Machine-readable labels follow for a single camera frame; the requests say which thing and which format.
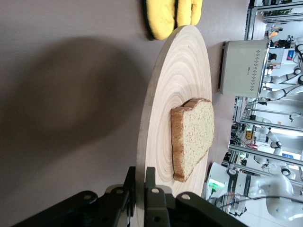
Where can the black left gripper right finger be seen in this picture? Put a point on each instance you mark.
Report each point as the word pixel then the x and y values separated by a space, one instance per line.
pixel 154 205

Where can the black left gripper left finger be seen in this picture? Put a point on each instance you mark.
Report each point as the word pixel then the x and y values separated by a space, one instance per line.
pixel 118 203

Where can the brown toast slice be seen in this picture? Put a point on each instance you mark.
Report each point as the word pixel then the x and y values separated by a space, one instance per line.
pixel 196 137

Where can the round wooden plate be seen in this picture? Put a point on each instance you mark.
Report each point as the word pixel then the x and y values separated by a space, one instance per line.
pixel 180 71

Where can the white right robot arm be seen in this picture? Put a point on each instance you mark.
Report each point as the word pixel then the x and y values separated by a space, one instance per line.
pixel 255 186

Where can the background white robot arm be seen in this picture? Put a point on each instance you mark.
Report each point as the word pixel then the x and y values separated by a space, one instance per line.
pixel 277 79
pixel 272 137

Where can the beige chrome toaster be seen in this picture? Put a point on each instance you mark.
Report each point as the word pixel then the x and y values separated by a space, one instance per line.
pixel 239 68

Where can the yellow quilted oven mitt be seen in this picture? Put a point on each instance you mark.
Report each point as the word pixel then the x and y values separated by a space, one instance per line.
pixel 161 19
pixel 187 11

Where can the background aluminium frame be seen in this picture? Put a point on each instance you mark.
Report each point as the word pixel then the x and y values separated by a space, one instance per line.
pixel 251 23

